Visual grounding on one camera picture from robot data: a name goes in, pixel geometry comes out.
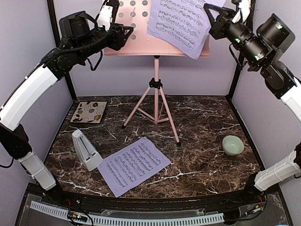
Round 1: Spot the black front rail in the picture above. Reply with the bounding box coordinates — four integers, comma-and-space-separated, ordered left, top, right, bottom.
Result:
22, 183, 287, 214

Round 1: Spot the green ceramic bowl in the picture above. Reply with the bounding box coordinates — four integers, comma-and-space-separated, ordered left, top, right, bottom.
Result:
222, 135, 245, 156

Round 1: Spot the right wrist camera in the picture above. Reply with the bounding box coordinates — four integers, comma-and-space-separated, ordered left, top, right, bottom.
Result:
231, 0, 251, 24

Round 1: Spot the black frame post right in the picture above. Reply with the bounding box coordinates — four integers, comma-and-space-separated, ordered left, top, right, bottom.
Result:
227, 0, 256, 101

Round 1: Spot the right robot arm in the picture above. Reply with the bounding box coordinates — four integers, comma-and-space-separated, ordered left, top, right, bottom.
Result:
204, 0, 301, 204

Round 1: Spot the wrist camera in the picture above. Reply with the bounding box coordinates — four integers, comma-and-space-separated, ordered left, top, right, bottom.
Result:
231, 0, 251, 24
96, 0, 119, 32

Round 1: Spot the white metronome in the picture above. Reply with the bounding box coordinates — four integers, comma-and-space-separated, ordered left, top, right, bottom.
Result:
72, 129, 103, 171

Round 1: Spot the sheet music page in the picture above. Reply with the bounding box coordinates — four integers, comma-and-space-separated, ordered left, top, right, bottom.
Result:
97, 137, 171, 197
147, 0, 226, 59

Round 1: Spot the floral square plate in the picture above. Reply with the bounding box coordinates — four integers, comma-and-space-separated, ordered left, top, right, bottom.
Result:
70, 101, 107, 124

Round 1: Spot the white slotted cable duct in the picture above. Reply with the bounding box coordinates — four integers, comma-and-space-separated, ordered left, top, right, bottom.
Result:
30, 201, 224, 226

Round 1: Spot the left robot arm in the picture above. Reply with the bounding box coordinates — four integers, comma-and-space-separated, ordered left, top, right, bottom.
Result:
0, 7, 134, 205

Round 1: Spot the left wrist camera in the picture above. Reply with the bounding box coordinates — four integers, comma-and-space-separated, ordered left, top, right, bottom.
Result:
96, 0, 119, 32

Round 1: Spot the pink music stand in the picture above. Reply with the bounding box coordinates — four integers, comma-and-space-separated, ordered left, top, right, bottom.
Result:
105, 0, 209, 146

